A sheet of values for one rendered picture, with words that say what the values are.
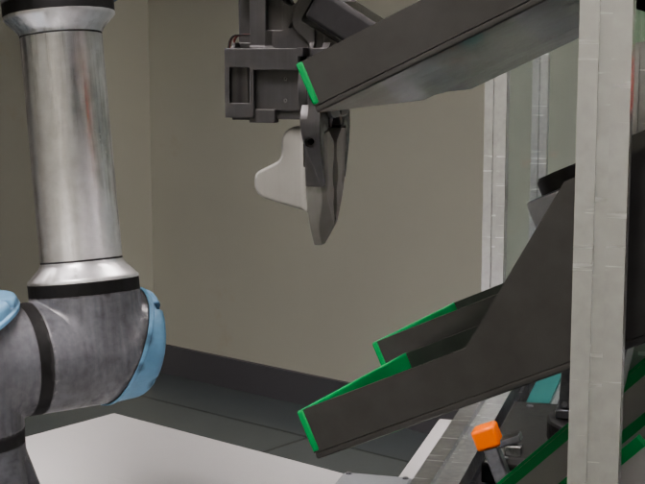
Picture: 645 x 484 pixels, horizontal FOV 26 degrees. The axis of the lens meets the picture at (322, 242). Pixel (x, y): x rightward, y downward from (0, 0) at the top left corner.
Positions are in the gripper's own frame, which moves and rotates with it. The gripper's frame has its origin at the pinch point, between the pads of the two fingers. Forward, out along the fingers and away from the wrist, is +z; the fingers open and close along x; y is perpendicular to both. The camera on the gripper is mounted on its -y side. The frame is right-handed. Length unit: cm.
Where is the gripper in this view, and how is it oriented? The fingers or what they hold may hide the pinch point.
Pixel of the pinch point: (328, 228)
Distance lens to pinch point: 107.9
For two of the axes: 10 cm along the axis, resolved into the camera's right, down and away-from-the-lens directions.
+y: -9.6, -0.4, 2.6
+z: 0.0, 9.9, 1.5
